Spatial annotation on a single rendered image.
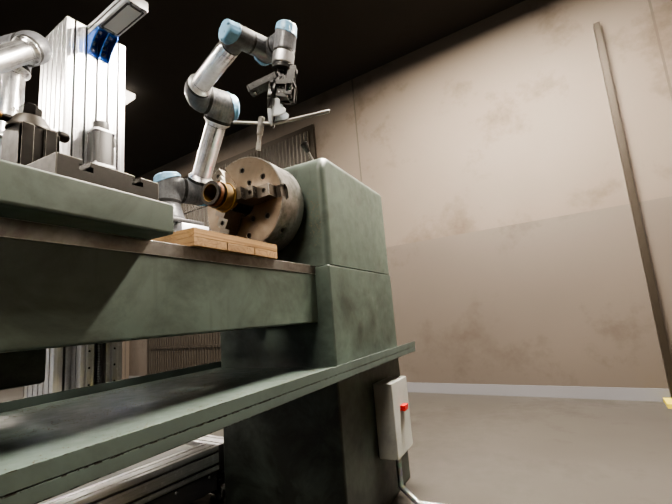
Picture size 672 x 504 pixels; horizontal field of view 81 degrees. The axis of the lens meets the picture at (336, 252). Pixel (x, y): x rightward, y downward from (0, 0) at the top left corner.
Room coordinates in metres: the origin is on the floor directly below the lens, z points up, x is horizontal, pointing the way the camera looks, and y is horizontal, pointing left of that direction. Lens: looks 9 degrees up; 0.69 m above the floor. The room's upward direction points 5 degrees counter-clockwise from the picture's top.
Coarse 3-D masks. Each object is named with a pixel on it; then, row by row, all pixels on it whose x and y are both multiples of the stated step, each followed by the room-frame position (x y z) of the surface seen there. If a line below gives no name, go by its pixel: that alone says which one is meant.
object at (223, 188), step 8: (208, 184) 1.10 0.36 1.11; (216, 184) 1.09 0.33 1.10; (224, 184) 1.11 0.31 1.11; (208, 192) 1.12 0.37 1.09; (216, 192) 1.15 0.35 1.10; (224, 192) 1.10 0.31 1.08; (232, 192) 1.12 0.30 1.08; (208, 200) 1.12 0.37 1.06; (216, 200) 1.09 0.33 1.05; (224, 200) 1.11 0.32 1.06; (232, 200) 1.13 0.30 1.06; (216, 208) 1.12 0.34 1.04; (224, 208) 1.13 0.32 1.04; (232, 208) 1.17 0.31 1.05
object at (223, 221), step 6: (222, 216) 1.16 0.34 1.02; (228, 216) 1.17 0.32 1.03; (234, 216) 1.19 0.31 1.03; (240, 216) 1.22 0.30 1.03; (222, 222) 1.19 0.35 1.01; (228, 222) 1.18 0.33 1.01; (234, 222) 1.20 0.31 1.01; (240, 222) 1.23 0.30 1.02; (222, 228) 1.21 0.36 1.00; (228, 228) 1.19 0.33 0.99; (234, 228) 1.22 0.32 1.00; (228, 234) 1.20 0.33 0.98; (234, 234) 1.23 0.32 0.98
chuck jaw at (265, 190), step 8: (264, 184) 1.14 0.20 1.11; (240, 192) 1.13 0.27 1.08; (248, 192) 1.14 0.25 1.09; (256, 192) 1.15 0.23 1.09; (264, 192) 1.14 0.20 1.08; (272, 192) 1.14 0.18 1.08; (280, 192) 1.16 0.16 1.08; (240, 200) 1.15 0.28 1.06; (248, 200) 1.15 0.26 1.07; (256, 200) 1.16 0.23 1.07; (264, 200) 1.18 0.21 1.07
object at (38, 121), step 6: (18, 114) 0.72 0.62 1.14; (24, 114) 0.73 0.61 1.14; (30, 114) 0.73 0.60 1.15; (12, 120) 0.71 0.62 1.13; (18, 120) 0.71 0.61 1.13; (24, 120) 0.72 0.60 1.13; (30, 120) 0.72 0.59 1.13; (36, 120) 0.73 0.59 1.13; (42, 120) 0.75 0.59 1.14; (6, 126) 0.72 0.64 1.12; (42, 126) 0.74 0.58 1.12; (48, 126) 0.76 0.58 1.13
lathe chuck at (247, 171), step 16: (240, 160) 1.23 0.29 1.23; (256, 160) 1.20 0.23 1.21; (240, 176) 1.23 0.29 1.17; (256, 176) 1.20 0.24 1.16; (272, 176) 1.17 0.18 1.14; (288, 176) 1.23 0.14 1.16; (288, 192) 1.19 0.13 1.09; (208, 208) 1.29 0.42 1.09; (240, 208) 1.28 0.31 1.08; (256, 208) 1.20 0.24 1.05; (272, 208) 1.17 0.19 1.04; (288, 208) 1.19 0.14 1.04; (256, 224) 1.20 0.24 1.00; (272, 224) 1.18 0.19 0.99; (288, 224) 1.22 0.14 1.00; (256, 240) 1.20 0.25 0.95; (272, 240) 1.22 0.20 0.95
